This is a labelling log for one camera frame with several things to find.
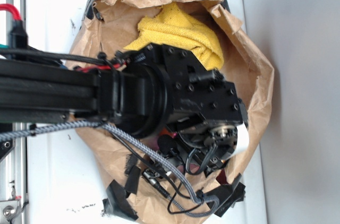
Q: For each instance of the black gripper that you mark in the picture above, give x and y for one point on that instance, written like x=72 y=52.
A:
x=167 y=88

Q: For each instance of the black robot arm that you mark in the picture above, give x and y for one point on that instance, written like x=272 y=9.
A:
x=40 y=87

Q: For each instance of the brown paper bag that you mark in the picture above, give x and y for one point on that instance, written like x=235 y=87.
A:
x=110 y=25

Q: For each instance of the yellow microfiber cloth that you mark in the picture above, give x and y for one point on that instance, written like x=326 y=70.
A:
x=173 y=27

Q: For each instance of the black mounting plate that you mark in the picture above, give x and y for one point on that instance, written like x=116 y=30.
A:
x=5 y=141

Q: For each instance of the aluminium frame rail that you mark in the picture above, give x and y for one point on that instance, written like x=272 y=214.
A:
x=14 y=185

